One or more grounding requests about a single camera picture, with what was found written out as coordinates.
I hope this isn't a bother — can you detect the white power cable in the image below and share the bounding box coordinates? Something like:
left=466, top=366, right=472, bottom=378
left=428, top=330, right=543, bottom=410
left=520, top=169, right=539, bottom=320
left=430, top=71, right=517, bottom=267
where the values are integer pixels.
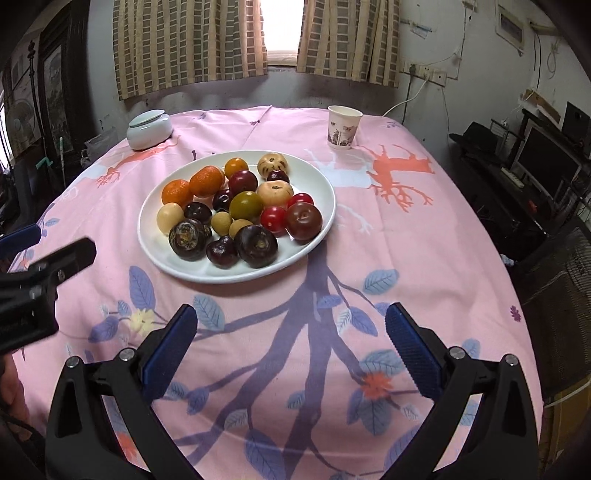
left=382, top=78, right=426, bottom=118

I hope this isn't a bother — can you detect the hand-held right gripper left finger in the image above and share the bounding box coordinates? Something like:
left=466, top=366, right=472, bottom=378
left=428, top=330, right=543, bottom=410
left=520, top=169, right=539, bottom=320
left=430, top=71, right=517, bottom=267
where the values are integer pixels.
left=45, top=303, right=204, bottom=480

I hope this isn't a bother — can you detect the beige round pear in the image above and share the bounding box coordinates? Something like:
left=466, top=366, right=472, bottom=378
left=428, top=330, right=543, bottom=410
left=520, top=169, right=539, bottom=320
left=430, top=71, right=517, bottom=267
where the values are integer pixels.
left=257, top=181, right=294, bottom=208

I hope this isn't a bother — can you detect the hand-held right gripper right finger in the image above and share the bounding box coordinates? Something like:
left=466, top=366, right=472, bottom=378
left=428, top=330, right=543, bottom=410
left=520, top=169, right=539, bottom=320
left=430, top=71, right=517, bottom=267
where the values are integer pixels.
left=385, top=302, right=540, bottom=480

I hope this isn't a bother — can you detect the beige wooden board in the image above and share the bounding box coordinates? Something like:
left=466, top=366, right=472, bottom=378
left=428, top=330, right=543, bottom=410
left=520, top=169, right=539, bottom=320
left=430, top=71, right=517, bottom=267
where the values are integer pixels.
left=522, top=88, right=561, bottom=123

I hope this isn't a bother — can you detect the wide striped brown curtain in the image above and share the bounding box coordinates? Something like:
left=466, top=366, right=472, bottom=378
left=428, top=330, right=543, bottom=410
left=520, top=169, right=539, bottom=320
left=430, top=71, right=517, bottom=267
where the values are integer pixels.
left=112, top=0, right=269, bottom=101

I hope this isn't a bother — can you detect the black mesh chair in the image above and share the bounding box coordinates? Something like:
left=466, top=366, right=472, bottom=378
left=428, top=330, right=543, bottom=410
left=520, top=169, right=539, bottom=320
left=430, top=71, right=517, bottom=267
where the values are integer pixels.
left=515, top=217, right=591, bottom=398

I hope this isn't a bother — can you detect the electric fan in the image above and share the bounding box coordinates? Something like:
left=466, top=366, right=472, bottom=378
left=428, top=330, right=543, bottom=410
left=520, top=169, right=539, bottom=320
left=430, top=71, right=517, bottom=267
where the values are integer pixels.
left=7, top=99, right=40, bottom=144

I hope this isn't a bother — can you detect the green handled mop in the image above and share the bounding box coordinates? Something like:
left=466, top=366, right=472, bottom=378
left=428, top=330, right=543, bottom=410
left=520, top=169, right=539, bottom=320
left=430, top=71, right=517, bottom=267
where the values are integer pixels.
left=37, top=136, right=68, bottom=185

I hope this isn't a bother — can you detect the black speaker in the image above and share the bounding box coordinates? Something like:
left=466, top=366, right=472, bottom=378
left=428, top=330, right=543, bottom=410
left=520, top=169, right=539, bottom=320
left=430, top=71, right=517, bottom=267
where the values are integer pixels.
left=561, top=102, right=591, bottom=144

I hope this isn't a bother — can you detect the white oval plate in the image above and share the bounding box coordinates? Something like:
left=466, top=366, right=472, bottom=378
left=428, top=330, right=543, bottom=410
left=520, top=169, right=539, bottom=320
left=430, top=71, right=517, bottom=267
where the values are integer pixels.
left=138, top=150, right=336, bottom=283

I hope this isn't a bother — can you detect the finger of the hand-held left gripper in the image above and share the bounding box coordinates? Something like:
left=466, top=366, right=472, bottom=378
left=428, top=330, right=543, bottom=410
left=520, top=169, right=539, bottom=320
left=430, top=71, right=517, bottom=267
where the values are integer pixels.
left=0, top=224, right=43, bottom=259
left=0, top=237, right=98, bottom=301

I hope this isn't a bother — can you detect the black hat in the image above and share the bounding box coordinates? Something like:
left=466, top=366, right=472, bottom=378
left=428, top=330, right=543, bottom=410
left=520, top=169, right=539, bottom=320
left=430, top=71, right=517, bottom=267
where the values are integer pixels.
left=449, top=121, right=502, bottom=153

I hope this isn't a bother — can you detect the white lidded ceramic jar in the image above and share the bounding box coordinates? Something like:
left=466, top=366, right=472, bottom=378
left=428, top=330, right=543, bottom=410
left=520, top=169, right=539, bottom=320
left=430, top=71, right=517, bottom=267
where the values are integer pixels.
left=127, top=108, right=174, bottom=151

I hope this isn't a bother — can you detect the dark red plum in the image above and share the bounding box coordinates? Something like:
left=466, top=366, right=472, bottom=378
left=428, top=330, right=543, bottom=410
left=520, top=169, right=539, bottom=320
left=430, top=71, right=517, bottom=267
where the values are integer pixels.
left=228, top=170, right=259, bottom=196

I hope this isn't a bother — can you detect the black desk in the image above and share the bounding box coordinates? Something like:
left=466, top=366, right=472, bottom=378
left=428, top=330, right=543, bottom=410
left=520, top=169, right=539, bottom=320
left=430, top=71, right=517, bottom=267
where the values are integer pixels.
left=450, top=138, right=591, bottom=259

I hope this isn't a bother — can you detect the white electrical panel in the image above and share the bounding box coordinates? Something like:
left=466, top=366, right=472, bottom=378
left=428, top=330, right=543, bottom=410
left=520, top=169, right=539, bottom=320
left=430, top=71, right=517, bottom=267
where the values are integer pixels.
left=496, top=9, right=525, bottom=47

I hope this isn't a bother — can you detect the pale yellow smooth melon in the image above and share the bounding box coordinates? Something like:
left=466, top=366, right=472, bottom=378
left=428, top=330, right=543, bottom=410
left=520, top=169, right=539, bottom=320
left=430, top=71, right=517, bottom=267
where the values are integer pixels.
left=156, top=203, right=185, bottom=236

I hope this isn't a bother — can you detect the cardboard box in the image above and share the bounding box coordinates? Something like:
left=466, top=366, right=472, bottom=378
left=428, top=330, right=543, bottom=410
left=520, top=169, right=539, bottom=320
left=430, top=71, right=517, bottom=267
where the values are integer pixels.
left=545, top=383, right=591, bottom=480

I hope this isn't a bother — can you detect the small yellow orange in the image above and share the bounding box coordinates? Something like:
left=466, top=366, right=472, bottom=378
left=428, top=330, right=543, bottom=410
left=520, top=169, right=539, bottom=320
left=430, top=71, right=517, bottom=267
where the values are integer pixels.
left=224, top=157, right=249, bottom=180

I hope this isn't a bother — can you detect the red apple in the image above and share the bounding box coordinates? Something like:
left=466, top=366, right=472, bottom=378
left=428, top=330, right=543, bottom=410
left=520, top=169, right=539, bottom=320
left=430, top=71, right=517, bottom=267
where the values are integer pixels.
left=286, top=202, right=323, bottom=244

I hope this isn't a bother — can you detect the black computer monitor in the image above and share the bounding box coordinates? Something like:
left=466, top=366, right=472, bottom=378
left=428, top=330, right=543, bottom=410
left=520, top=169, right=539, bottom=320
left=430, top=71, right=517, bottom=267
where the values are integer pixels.
left=512, top=124, right=583, bottom=195

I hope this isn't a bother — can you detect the printed paper cup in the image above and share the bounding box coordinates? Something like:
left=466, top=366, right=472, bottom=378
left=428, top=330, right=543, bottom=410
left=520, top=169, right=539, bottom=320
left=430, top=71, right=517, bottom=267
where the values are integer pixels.
left=328, top=105, right=363, bottom=151

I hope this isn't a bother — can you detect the orange tangerine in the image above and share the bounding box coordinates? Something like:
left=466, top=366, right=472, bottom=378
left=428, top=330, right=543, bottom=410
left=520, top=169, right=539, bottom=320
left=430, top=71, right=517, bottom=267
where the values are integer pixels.
left=161, top=179, right=192, bottom=206
left=189, top=166, right=226, bottom=198

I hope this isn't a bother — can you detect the bright window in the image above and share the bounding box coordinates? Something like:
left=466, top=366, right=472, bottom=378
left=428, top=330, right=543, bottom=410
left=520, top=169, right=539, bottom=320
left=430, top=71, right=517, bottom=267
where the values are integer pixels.
left=263, top=0, right=305, bottom=68

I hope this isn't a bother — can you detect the dark water chestnut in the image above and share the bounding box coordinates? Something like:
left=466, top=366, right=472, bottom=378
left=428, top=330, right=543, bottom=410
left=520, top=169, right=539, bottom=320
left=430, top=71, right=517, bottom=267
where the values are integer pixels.
left=168, top=218, right=213, bottom=262
left=234, top=224, right=279, bottom=269

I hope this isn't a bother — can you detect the white wall power strip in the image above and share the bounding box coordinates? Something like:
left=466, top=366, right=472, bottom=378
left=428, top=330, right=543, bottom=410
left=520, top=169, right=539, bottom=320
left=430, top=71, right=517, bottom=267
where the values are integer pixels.
left=402, top=62, right=448, bottom=86

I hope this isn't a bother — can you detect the narrow striped brown curtain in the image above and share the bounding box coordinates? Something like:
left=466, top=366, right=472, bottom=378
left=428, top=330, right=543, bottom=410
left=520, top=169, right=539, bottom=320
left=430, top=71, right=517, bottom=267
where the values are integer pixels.
left=295, top=0, right=402, bottom=88

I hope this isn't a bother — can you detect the dark framed picture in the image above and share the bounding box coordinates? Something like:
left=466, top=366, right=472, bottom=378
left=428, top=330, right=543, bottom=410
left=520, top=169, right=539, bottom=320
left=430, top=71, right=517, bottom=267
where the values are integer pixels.
left=39, top=44, right=75, bottom=148

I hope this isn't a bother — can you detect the pink printed tablecloth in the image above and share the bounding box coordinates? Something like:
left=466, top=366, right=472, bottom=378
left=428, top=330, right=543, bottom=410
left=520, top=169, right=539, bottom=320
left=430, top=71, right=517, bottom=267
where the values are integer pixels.
left=7, top=106, right=546, bottom=480

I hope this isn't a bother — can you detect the green yellow orange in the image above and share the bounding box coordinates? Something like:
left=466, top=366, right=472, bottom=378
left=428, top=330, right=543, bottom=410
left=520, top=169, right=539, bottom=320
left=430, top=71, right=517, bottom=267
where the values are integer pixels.
left=229, top=191, right=265, bottom=221

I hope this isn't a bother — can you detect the large beige striped melon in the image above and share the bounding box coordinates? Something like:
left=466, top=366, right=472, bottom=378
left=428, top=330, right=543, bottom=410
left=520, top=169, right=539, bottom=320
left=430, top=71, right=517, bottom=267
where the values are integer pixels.
left=257, top=152, right=289, bottom=181

